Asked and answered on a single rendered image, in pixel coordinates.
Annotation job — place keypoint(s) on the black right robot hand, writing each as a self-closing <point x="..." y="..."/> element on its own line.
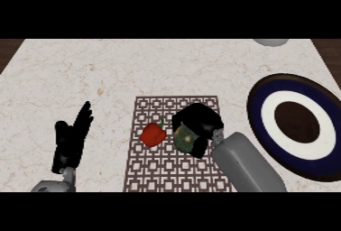
<point x="199" y="118"/>

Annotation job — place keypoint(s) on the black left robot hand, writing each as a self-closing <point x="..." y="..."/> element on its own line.
<point x="68" y="141"/>

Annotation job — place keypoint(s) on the green squash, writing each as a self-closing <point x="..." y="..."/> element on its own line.
<point x="184" y="139"/>

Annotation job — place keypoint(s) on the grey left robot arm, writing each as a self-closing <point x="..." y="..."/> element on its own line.
<point x="59" y="184"/>

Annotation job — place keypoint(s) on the brown patterned placemat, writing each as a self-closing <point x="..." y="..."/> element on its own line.
<point x="168" y="168"/>

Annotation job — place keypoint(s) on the blue and white plate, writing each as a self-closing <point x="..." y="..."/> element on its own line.
<point x="296" y="126"/>

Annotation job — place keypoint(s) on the red bell pepper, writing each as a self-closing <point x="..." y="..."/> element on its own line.
<point x="152" y="134"/>

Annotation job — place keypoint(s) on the grey round object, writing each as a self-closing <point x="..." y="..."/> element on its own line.
<point x="270" y="42"/>

